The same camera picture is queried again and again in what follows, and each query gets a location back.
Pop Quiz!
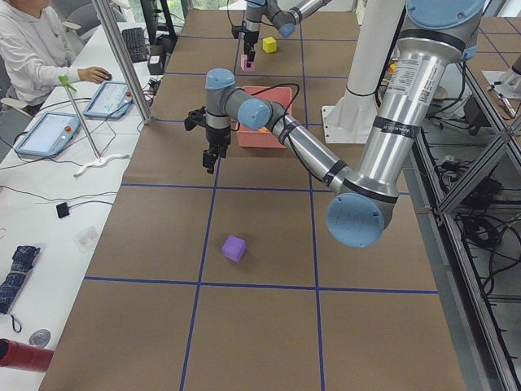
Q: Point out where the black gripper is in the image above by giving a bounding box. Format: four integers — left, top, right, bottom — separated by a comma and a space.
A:
243, 30, 257, 67
203, 126, 231, 174

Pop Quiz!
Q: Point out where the pink foam cube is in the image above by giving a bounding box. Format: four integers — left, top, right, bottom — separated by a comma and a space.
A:
240, 55, 256, 72

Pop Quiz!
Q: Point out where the purple foam cube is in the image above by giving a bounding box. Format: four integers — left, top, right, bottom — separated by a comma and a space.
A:
221, 235, 247, 262

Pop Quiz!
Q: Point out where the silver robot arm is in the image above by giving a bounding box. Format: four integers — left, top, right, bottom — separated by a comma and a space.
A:
232, 0, 330, 71
203, 1, 484, 248

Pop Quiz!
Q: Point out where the pink plastic bin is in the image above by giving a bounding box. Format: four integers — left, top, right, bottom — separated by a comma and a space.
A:
236, 86, 292, 149

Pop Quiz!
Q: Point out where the yellow foam cube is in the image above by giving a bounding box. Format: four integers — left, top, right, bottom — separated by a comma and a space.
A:
262, 37, 278, 54

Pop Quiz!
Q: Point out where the black box with label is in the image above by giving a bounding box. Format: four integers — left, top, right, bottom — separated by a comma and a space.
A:
147, 45, 166, 76

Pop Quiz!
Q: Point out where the black keyboard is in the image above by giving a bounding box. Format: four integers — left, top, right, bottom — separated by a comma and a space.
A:
121, 27, 147, 63

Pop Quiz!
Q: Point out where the far blue teach pendant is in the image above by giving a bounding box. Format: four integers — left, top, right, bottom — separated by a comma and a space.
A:
83, 81, 133, 120

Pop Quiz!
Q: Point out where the blue teach pendant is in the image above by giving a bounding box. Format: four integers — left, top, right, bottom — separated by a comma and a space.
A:
83, 81, 133, 120
15, 112, 81, 157

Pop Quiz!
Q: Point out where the thin metal rod stand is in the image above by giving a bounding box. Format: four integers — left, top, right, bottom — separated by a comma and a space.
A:
58, 76, 130, 178

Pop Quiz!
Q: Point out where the clear plastic packet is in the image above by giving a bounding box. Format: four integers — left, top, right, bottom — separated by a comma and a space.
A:
74, 226, 99, 253

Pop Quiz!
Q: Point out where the small black square device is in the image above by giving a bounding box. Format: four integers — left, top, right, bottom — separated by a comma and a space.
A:
55, 202, 71, 219

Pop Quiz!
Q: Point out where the near blue teach pendant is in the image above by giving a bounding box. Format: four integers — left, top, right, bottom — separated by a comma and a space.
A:
15, 112, 81, 157

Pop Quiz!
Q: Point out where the person in white hoodie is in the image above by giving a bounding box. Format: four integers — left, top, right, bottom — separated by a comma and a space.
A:
1, 1, 109, 108

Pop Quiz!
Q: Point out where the folded dark blue umbrella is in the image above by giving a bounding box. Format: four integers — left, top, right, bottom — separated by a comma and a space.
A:
1, 245, 41, 333

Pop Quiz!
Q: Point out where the round metal lid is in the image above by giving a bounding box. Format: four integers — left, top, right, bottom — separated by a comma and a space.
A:
28, 328, 51, 348

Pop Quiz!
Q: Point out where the red cylinder bottle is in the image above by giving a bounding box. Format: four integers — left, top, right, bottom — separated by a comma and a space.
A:
1, 338, 54, 373

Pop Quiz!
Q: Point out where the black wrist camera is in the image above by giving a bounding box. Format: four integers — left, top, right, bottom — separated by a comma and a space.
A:
184, 106, 207, 131
231, 25, 245, 39

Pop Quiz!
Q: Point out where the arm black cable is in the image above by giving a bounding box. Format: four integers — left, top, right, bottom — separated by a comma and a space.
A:
225, 0, 249, 29
246, 82, 301, 123

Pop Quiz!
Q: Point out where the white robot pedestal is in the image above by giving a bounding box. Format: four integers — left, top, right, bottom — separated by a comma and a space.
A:
322, 1, 405, 143

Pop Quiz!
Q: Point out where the aluminium frame post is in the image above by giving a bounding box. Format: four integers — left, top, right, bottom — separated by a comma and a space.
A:
92, 0, 152, 125

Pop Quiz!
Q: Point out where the aluminium frame rack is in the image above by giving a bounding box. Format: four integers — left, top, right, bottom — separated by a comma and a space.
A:
405, 52, 520, 390

